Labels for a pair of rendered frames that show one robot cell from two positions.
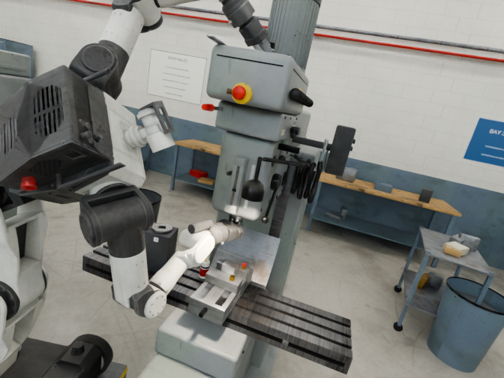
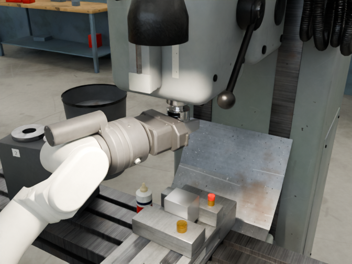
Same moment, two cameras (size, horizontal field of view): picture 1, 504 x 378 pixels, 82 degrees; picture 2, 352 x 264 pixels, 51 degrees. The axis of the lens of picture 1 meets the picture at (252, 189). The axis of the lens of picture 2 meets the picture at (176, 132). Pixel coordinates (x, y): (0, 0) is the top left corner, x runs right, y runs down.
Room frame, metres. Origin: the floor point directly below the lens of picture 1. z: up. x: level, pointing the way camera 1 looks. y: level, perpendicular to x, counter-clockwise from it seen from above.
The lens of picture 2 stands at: (0.48, -0.15, 1.54)
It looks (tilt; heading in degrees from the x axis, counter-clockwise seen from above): 25 degrees down; 16
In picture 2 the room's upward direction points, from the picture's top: straight up
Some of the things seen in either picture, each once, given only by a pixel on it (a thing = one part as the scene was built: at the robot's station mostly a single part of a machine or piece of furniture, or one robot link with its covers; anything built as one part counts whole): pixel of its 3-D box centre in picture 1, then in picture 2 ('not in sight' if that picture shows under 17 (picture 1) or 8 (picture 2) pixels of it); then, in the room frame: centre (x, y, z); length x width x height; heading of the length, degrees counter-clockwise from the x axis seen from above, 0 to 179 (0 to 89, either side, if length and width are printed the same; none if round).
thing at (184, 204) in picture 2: (229, 269); (181, 208); (1.14, 0.02, 1.03); 0.06 x 0.05 x 0.06; 74
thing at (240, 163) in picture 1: (236, 184); (143, 23); (1.03, 0.06, 1.44); 0.04 x 0.04 x 0.21; 77
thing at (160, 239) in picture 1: (149, 244); (50, 166); (1.23, 0.42, 1.02); 0.22 x 0.12 x 0.20; 87
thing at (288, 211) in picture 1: (254, 257); (256, 174); (1.74, -0.11, 0.78); 0.50 x 0.47 x 1.56; 167
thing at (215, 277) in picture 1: (223, 280); (168, 229); (1.08, 0.04, 1.01); 0.15 x 0.06 x 0.04; 74
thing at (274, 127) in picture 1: (259, 121); not in sight; (1.18, 0.02, 1.68); 0.34 x 0.24 x 0.10; 167
